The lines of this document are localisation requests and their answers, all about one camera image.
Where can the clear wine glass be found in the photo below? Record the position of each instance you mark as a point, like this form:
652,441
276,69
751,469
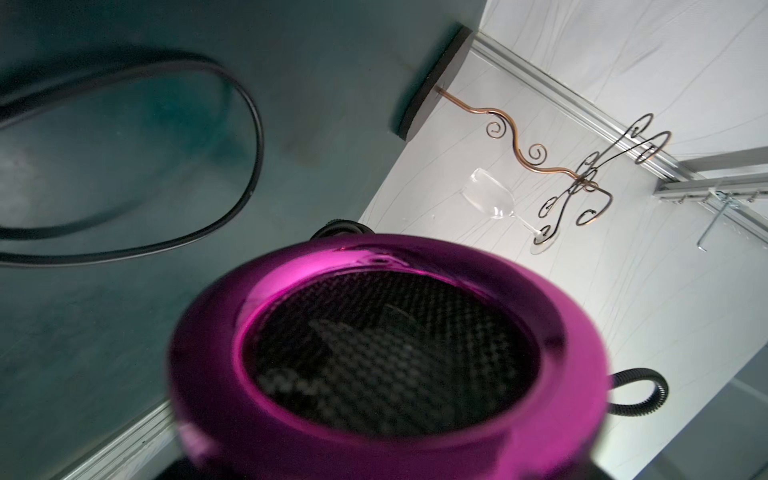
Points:
496,201

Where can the metal glass holder stand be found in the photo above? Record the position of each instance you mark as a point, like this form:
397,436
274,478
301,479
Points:
501,125

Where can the green table mat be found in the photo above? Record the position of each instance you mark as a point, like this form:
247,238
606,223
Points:
147,160

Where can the metal bolt bracket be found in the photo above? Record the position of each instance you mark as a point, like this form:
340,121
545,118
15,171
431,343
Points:
726,208

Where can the aluminium top rail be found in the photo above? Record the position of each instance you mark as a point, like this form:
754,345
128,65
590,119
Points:
749,187

